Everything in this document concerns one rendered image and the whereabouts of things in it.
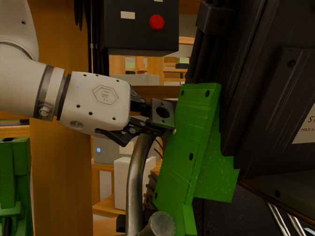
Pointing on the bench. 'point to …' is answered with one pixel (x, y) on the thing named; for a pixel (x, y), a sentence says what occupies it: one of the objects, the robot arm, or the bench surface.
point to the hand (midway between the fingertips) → (153, 119)
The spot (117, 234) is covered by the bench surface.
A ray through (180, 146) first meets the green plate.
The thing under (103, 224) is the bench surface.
